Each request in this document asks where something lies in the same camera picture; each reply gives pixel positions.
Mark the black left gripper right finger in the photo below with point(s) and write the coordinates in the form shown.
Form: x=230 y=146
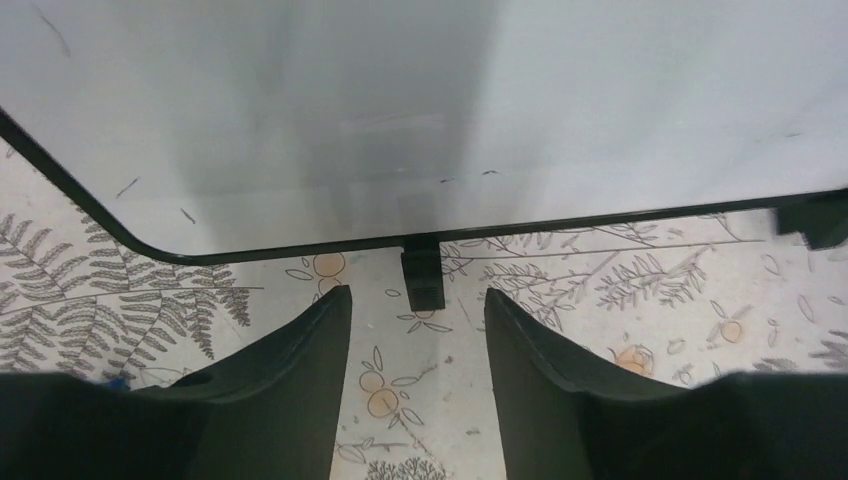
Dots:
x=566 y=413

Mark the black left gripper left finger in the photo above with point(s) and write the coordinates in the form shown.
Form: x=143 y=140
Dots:
x=268 y=411

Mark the blue marker cap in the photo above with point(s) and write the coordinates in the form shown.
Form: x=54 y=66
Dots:
x=118 y=383

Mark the black framed whiteboard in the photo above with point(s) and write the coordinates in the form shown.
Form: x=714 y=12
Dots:
x=203 y=132

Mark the floral tablecloth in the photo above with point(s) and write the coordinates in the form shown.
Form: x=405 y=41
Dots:
x=681 y=301

